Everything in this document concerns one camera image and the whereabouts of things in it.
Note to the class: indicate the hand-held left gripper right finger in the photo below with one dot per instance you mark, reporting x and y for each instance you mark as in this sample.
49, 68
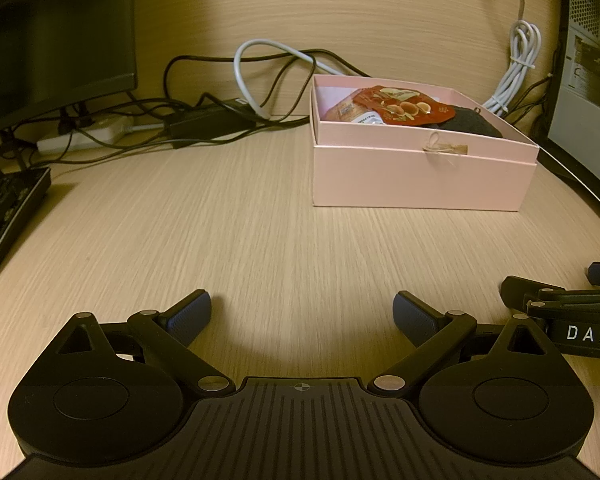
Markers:
411, 314

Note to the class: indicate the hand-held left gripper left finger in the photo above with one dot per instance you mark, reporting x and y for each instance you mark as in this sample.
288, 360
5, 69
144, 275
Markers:
192, 312

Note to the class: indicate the pink cardboard box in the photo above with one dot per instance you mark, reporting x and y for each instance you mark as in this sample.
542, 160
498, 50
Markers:
420, 180

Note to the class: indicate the black plush toy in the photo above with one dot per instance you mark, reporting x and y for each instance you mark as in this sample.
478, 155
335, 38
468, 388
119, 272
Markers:
475, 120

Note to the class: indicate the red snack packet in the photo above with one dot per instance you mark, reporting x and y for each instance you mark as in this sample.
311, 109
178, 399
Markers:
405, 107

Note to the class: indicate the clear pastry packet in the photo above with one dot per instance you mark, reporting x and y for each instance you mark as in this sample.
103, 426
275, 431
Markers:
342, 109

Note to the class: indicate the computer tower case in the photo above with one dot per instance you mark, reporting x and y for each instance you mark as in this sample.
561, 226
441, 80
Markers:
590, 85

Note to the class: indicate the black power adapter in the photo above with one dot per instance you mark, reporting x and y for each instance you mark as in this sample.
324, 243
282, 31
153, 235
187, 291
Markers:
205, 120

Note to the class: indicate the black keyboard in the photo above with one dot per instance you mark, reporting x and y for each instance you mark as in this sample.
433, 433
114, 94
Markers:
5, 210

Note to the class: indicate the white power strip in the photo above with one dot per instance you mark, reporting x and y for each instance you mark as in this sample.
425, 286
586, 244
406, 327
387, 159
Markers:
60, 142

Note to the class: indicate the black computer monitor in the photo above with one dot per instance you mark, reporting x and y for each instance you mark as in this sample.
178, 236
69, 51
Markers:
55, 35

